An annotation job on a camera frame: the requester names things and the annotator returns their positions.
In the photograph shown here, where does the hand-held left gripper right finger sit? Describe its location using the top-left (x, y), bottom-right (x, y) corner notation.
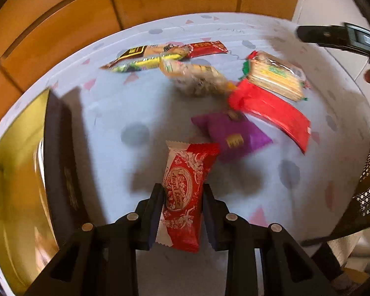
top-left (203, 183), bottom-right (336, 296)

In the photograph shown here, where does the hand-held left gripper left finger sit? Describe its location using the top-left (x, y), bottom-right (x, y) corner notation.
top-left (25, 183), bottom-right (165, 296)

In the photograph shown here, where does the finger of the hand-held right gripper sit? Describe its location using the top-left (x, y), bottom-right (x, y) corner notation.
top-left (296, 24), bottom-right (351, 50)

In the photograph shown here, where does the red white floral snack packet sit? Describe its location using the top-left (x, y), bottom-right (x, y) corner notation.
top-left (155, 140), bottom-right (221, 253)

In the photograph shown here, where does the clear cracker packet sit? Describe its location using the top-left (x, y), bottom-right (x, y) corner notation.
top-left (239, 50), bottom-right (309, 102)

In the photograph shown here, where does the purple snack packet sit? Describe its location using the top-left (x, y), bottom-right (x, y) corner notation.
top-left (191, 111), bottom-right (273, 162)

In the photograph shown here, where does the red patterned snack bar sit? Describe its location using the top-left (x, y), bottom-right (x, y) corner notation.
top-left (185, 40), bottom-right (229, 58)

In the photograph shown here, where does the clear nut snack packet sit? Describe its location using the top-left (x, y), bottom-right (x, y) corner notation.
top-left (159, 60), bottom-right (236, 97)

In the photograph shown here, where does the gold metal tin box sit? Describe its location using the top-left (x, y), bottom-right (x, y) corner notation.
top-left (0, 88), bottom-right (91, 296)

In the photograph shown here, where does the black sesame snack packet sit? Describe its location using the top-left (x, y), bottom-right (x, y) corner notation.
top-left (100, 45), bottom-right (161, 70)

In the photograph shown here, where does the plain red snack packet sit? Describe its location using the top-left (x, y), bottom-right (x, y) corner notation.
top-left (227, 79), bottom-right (311, 155)

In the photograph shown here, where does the white patterned tablecloth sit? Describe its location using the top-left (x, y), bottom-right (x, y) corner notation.
top-left (0, 12), bottom-right (370, 296)

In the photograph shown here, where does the wicker chair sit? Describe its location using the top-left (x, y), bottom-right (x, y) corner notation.
top-left (301, 129), bottom-right (370, 296)

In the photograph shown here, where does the green yellow snack packet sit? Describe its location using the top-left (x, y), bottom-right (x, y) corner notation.
top-left (109, 49), bottom-right (190, 74)

